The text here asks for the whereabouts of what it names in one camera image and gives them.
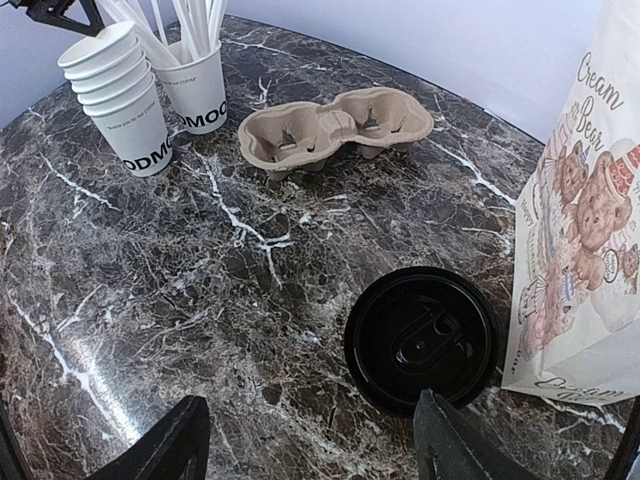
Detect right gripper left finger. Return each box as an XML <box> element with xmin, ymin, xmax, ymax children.
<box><xmin>89</xmin><ymin>395</ymin><xmax>210</xmax><ymax>479</ymax></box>

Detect white printed paper bag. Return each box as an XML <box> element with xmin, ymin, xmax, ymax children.
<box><xmin>502</xmin><ymin>1</ymin><xmax>639</xmax><ymax>406</ymax></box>

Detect stack of black lids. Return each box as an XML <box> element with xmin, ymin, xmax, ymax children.
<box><xmin>344</xmin><ymin>266</ymin><xmax>498</xmax><ymax>418</ymax></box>

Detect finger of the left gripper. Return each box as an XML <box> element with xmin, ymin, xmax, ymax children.
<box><xmin>9</xmin><ymin>0</ymin><xmax>103</xmax><ymax>37</ymax></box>

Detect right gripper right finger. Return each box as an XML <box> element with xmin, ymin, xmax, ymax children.
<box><xmin>413</xmin><ymin>389</ymin><xmax>535</xmax><ymax>480</ymax></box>

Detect white cup holding straws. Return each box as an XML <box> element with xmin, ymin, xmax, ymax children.
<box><xmin>156</xmin><ymin>41</ymin><xmax>228</xmax><ymax>135</ymax></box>

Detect bundle of white wrapped straws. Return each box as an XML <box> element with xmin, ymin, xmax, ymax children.
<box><xmin>97</xmin><ymin>0</ymin><xmax>229</xmax><ymax>70</ymax></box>

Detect stack of white paper cups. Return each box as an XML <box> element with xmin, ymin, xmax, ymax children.
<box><xmin>57</xmin><ymin>21</ymin><xmax>173</xmax><ymax>178</ymax></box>

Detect brown pulp cup carrier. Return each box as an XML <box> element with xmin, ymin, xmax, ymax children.
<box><xmin>238</xmin><ymin>87</ymin><xmax>434</xmax><ymax>181</ymax></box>

